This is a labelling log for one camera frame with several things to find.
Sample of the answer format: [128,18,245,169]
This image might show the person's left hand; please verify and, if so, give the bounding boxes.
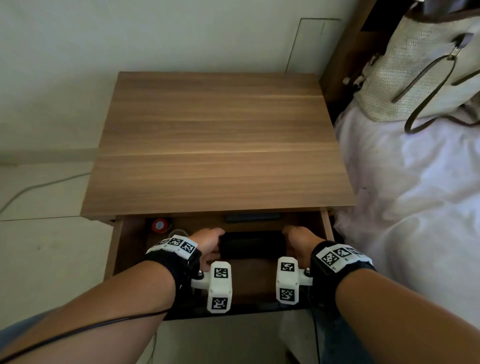
[189,227,226,272]

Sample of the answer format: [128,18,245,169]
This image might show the wooden drawer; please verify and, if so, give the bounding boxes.
[104,208,335,322]

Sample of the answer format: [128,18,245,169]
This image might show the white bed sheet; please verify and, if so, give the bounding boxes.
[332,99,480,331]

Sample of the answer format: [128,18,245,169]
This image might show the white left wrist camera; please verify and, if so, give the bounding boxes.
[191,261,233,314]

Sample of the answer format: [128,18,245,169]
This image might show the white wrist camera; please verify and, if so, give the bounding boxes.
[276,256,314,305]
[191,261,233,314]

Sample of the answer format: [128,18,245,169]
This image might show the beige woven handbag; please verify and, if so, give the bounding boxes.
[343,0,480,135]

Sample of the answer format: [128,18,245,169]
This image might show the black left wrist strap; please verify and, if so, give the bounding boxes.
[144,234,203,305]

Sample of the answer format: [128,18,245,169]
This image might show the person's right hand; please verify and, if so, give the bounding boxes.
[281,225,326,269]

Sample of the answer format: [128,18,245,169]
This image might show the person's right forearm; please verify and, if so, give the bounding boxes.
[334,268,480,364]

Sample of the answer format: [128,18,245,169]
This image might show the black pouch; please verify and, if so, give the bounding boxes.
[218,230,288,260]

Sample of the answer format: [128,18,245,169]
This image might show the dark wooden headboard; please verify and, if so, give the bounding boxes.
[319,0,399,125]

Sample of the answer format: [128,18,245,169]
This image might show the grey floor cable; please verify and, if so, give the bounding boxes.
[0,172,93,215]

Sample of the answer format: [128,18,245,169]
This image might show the person's left forearm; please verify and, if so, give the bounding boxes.
[0,260,177,364]

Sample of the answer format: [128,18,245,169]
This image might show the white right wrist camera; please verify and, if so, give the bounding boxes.
[276,256,314,305]

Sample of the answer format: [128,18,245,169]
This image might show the wooden nightstand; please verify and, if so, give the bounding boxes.
[80,71,357,226]

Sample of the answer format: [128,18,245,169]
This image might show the black wrist strap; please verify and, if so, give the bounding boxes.
[144,234,203,305]
[309,240,377,305]

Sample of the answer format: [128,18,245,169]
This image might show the dark flat box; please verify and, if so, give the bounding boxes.
[224,212,283,223]

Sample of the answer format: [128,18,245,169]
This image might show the black thin cable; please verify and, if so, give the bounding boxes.
[0,308,172,364]

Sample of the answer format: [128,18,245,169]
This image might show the black right wrist strap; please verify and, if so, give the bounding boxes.
[309,240,377,305]

